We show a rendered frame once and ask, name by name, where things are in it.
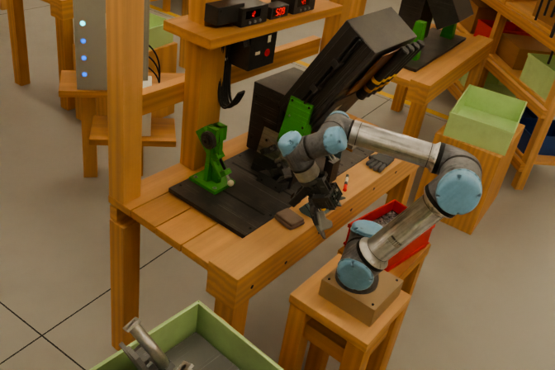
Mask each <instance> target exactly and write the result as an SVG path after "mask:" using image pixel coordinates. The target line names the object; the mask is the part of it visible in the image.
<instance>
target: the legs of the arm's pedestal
mask: <svg viewBox="0 0 555 370"><path fill-rule="evenodd" d="M404 311H405V309H404V310H403V311H402V312H401V313H400V314H399V315H398V316H397V317H396V318H395V319H394V321H393V322H392V323H391V324H390V325H389V326H388V328H387V329H386V330H385V331H384V332H383V333H382V335H381V336H380V337H379V338H378V339H377V341H376V342H375V343H374V344H373V345H372V346H371V348H370V349H369V350H368V351H367V352H366V353H364V352H363V351H362V350H360V349H358V348H357V347H355V346H354V345H352V344H351V343H350V342H348V341H347V340H345V339H343V338H342V337H340V336H339V335H337V334H336V333H335V332H333V331H332V330H330V329H328V328H327V327H325V326H324V325H322V324H321V323H320V322H318V321H317V320H315V319H313V318H312V317H310V316H309V315H307V314H306V313H305V312H303V311H301V310H300V309H298V308H297V307H295V306H294V305H293V304H291V303H290V307H289V312H288V316H287V323H286V327H285V331H284V336H283V340H282V347H281V352H280V356H279V360H278V365H279V366H280V367H281V368H283V369H284V370H301V366H302V363H303V359H304V355H305V351H306V346H307V341H308V340H309V341H310V342H311V344H310V347H309V351H308V354H307V358H306V365H305V368H304V370H325V368H326V365H327V362H328V358H329V355H330V356H331V357H333V358H335V359H336V360H338V361H339V362H340V363H341V364H340V366H339V370H384V369H385V366H386V364H387V360H388V357H389V354H390V352H391V348H392V345H393V343H394V340H395V337H396V333H397V331H398V329H399V326H400V323H401V319H402V316H403V314H404Z"/></svg>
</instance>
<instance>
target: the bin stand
mask: <svg viewBox="0 0 555 370"><path fill-rule="evenodd" d="M430 245H431V244H427V245H426V247H425V248H423V249H422V250H421V251H419V252H418V253H416V254H414V255H413V256H411V257H410V258H408V259H407V260H406V261H404V262H403V263H401V264H399V265H398V266H396V267H395V268H393V269H392V270H390V271H389V273H391V274H392V275H394V276H396V277H398V278H400V279H401V280H403V281H404V282H403V285H402V288H401V290H402V291H404V292H406V293H408V294H410V295H411V296H412V293H413V291H414V288H415V284H416V281H417V279H418V276H419V274H420V270H421V267H422V264H423V262H424V260H425V257H426V256H427V254H428V252H429V248H430ZM343 252H344V246H343V247H341V248H340V249H339V250H338V254H341V255H342V253H343ZM408 305H409V304H408ZM408 305H407V306H406V309H405V311H404V314H403V316H402V319H401V323H400V326H399V329H398V331H397V333H396V337H395V340H394V343H393V345H392V348H391V352H392V350H393V348H394V345H395V342H396V338H397V335H398V333H399V331H400V328H401V324H402V321H403V319H404V316H405V314H406V310H407V307H408ZM391 352H390V354H389V357H388V360H387V364H388V362H389V359H390V357H391ZM387 364H386V366H385V369H384V370H386V368H387Z"/></svg>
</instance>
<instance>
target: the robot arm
mask: <svg viewBox="0 0 555 370"><path fill-rule="evenodd" d="M347 143H348V144H351V145H356V146H358V147H361V148H364V149H369V150H371V151H374V152H378V153H380V154H384V155H387V156H391V157H393V158H396V159H401V160H404V161H406V162H409V163H412V164H417V165H419V166H422V167H425V168H427V169H428V170H429V172H430V173H434V174H437V175H438V176H437V177H436V178H434V179H433V180H432V181H431V182H430V183H428V184H427V185H426V186H425V189H424V195H422V196H421V197H420V198H418V199H417V200H416V201H415V202H413V203H412V204H411V205H410V206H408V207H407V208H406V209H405V210H404V211H403V212H402V213H400V214H399V215H398V216H396V217H395V218H394V219H393V220H391V221H390V222H389V223H388V224H386V225H385V226H384V227H382V226H381V225H379V224H378V223H376V222H373V221H367V220H358V221H355V222H354V223H353V224H352V227H351V228H350V234H349V238H348V241H347V244H346V245H345V248H344V252H343V253H342V256H341V259H340V261H339V262H338V267H337V268H336V271H335V275H334V276H335V280H336V282H337V283H338V284H339V285H340V286H341V287H342V288H343V289H344V290H346V291H348V292H352V293H355V294H368V293H371V292H374V291H375V290H376V289H377V284H378V281H379V276H378V274H379V273H380V272H381V271H382V270H384V269H385V268H386V267H387V265H388V259H390V258H391V257H393V256H394V255H395V254H397V253H398V252H399V251H401V250H402V249H404V248H405V247H406V246H407V245H408V244H409V243H411V242H412V241H413V240H415V239H416V238H418V237H419V236H420V235H422V234H423V233H424V232H426V231H427V230H428V229H429V228H430V227H432V226H433V225H435V224H436V223H437V222H438V221H440V220H441V219H443V218H444V217H445V218H453V217H454V216H456V215H464V214H467V213H468V212H470V211H472V210H473V209H474V208H475V207H476V206H477V204H478V203H479V201H480V199H481V194H482V184H481V176H482V169H481V165H480V163H479V161H478V160H477V158H476V157H475V156H473V155H472V154H470V153H469V152H467V151H466V150H463V149H460V148H458V147H455V146H452V145H448V144H445V143H442V142H439V143H437V144H433V143H430V142H427V141H424V140H419V139H416V138H414V137H410V136H408V135H403V134H400V133H397V132H394V131H391V130H386V129H383V128H381V127H377V126H373V125H369V124H367V123H364V122H361V121H356V120H353V119H350V118H349V116H348V115H347V114H346V113H345V112H344V111H333V112H332V113H330V114H329V115H328V116H327V117H326V118H325V121H324V123H323V125H322V126H321V127H320V129H319V130H318V131H317V132H316V133H312V134H309V135H304V136H301V135H300V134H299V132H298V131H289V132H287V133H286V134H284V135H283V136H282V137H281V138H280V139H279V141H278V143H277V145H278V148H279V149H280V150H281V152H282V156H283V157H284V158H285V160H286V161H287V163H288V165H289V166H290V168H291V169H292V171H293V173H294V174H295V176H296V178H297V180H298V182H299V183H301V187H300V188H299V189H298V190H297V191H296V192H294V193H293V194H292V195H291V198H290V201H289V202H288V204H289V205H291V206H292V207H295V206H296V205H297V204H299V203H300V202H301V200H302V199H303V198H304V197H305V196H306V195H307V196H308V202H309V205H310V214H311V219H312V220H313V223H314V225H315V227H316V229H317V230H318V231H319V233H320V235H321V236H322V238H323V239H324V240H325V239H326V238H325V232H324V230H327V229H329V228H331V227H332V226H333V223H332V221H330V220H328V219H327V218H326V217H325V213H324V212H323V211H318V209H320V208H321V209H325V208H326V209H329V210H335V208H336V207H337V206H342V205H341V203H340V200H343V199H345V198H346V197H341V196H342V195H343V193H342V192H341V190H340V189H339V186H338V184H337V182H335V183H328V181H327V179H326V178H327V176H328V173H327V172H321V171H320V169H319V167H318V165H317V164H316V162H315V159H318V158H322V157H325V156H328V155H331V154H337V153H338V152H340V151H343V150H345V149H346V148H347Z"/></svg>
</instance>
